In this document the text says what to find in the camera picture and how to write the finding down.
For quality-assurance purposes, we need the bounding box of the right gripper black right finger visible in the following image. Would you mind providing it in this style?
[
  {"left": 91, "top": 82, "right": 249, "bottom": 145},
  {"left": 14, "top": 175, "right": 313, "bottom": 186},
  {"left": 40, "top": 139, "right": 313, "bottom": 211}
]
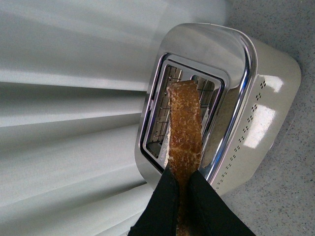
[{"left": 188, "top": 171, "right": 254, "bottom": 236}]

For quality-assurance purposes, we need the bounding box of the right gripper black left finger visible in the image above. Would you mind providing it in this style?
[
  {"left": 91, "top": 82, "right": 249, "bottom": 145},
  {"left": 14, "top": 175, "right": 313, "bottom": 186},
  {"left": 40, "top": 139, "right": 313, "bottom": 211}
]
[{"left": 128, "top": 168, "right": 179, "bottom": 236}]

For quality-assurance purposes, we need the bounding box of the brown bread slice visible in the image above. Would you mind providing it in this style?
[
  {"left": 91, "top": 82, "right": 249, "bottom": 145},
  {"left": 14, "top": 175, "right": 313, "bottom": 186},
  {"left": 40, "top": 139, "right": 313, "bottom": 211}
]
[{"left": 167, "top": 80, "right": 202, "bottom": 236}]

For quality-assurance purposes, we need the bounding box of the beige chrome two-slot toaster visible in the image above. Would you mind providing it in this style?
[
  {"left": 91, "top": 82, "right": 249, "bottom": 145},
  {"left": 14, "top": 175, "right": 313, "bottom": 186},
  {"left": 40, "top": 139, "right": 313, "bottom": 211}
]
[{"left": 135, "top": 24, "right": 301, "bottom": 195}]

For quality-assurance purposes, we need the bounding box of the grey pleated curtain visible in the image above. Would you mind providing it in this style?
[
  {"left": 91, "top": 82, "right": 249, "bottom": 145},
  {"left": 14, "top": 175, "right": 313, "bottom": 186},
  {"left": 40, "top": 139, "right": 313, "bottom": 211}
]
[{"left": 0, "top": 0, "right": 233, "bottom": 236}]

